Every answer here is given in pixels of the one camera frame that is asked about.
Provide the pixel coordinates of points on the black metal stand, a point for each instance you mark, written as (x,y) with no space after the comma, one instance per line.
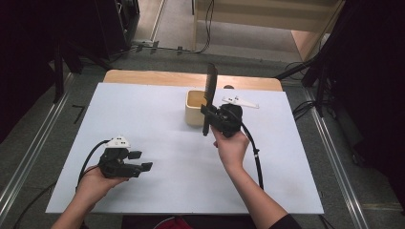
(59,73)

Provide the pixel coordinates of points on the light wooden partition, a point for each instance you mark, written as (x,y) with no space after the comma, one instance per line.
(254,16)

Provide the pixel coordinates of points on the person's right hand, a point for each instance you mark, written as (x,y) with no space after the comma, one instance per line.
(232,149)

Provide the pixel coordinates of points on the black comb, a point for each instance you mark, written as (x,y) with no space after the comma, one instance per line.
(210,86)

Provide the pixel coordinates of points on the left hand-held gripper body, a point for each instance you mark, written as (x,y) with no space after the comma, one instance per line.
(116,163)

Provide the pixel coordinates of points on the wooden table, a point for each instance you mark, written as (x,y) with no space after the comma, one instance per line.
(153,78)

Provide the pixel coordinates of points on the person's left hand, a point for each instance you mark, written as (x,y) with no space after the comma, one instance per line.
(92,184)

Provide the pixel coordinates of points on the square wooden cup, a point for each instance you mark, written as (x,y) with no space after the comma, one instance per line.
(193,115)

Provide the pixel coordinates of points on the black tripod stand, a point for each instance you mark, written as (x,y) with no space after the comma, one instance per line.
(318,79)

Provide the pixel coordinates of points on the red cloth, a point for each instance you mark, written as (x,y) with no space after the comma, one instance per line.
(175,223)

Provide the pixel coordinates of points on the aluminium floor rail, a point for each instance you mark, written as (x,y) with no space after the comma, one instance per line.
(35,149)
(334,156)

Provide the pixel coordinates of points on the white table board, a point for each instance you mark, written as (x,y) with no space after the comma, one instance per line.
(178,184)

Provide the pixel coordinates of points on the black cabinet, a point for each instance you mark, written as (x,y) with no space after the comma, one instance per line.
(114,25)

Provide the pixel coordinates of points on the person's dark clothing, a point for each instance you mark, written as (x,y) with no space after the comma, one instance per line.
(223,222)

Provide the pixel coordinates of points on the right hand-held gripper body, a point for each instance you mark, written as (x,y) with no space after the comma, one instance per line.
(229,119)

